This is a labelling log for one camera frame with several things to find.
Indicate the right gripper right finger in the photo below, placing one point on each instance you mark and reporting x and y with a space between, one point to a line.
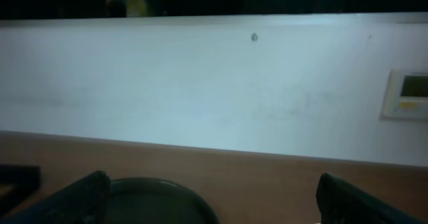
340 202

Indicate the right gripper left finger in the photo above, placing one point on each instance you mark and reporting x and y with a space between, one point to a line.
84 201

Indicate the round black tray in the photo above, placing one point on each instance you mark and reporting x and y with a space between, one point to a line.
142 200

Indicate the black rectangular tray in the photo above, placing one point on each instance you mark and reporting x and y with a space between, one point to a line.
23 182

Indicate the wall thermostat panel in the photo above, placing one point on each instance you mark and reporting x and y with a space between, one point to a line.
406 95

